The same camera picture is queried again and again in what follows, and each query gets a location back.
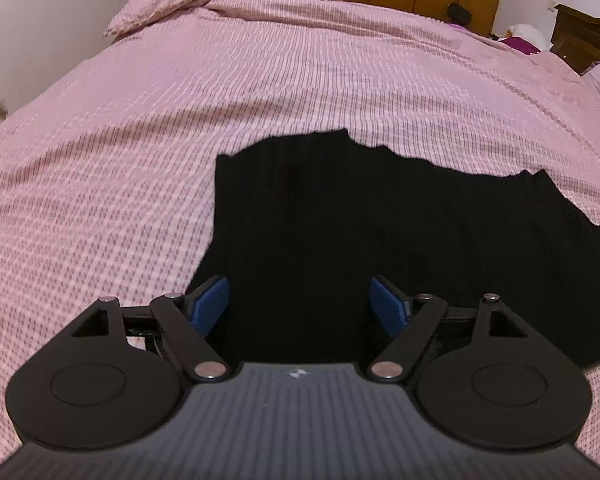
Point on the wooden headboard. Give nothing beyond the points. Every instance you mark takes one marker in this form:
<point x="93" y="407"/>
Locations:
<point x="585" y="35"/>

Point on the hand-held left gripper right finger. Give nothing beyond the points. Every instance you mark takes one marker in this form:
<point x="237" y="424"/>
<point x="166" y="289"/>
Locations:
<point x="387" y="305"/>

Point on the pink checked bed cover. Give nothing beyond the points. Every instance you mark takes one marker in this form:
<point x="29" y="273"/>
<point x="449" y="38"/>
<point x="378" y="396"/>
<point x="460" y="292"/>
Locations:
<point x="155" y="135"/>

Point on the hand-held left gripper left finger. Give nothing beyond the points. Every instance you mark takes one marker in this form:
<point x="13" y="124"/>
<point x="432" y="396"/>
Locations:
<point x="210" y="301"/>

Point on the black round object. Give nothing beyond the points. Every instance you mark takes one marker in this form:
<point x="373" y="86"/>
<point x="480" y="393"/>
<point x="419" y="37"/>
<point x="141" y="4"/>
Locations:
<point x="459" y="13"/>

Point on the black knit cardigan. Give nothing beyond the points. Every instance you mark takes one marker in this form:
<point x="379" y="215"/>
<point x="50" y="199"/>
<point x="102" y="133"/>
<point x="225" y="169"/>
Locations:
<point x="360" y="230"/>

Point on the purple cloth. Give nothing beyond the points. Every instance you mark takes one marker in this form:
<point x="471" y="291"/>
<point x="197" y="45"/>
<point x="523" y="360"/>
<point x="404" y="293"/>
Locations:
<point x="522" y="45"/>

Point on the white plush toy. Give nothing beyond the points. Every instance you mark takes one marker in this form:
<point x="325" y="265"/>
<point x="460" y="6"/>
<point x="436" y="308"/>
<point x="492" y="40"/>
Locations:
<point x="526" y="32"/>

